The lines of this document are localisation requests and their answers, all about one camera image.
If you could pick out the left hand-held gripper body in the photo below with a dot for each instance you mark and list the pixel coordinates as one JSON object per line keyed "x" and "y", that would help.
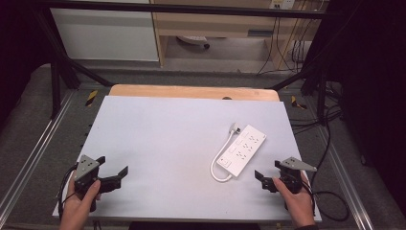
{"x": 86, "y": 167}

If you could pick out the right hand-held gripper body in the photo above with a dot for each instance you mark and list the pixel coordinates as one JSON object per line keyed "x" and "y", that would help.
{"x": 292, "y": 174}

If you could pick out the person's right hand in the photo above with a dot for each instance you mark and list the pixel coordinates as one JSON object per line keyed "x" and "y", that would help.
{"x": 298, "y": 204}

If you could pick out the person's left hand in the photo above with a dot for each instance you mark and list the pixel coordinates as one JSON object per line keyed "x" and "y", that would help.
{"x": 76, "y": 206}

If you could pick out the white table board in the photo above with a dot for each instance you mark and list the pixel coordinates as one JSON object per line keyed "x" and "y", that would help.
{"x": 166, "y": 159}

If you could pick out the white power plug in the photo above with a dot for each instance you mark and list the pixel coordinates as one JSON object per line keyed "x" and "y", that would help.
{"x": 235, "y": 127}

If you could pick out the black curtain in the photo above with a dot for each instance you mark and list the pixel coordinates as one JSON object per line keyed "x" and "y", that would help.
{"x": 373, "y": 96}
{"x": 19, "y": 48}

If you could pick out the white cabinet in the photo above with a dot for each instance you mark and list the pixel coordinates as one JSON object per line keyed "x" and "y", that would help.
{"x": 105, "y": 35}

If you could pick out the white floor power strip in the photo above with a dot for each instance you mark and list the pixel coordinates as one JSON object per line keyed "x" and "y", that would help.
{"x": 192, "y": 39}

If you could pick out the light wooden desk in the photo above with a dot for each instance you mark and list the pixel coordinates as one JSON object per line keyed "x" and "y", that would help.
{"x": 217, "y": 25}

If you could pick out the aluminium floor rail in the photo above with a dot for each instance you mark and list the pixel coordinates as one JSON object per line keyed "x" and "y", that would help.
{"x": 32, "y": 161}
{"x": 346, "y": 182}

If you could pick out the white wall socket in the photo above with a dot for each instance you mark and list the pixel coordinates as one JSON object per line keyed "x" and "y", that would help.
{"x": 282, "y": 4}

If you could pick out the black metal frame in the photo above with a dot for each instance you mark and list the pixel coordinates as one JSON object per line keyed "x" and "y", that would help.
{"x": 191, "y": 9}

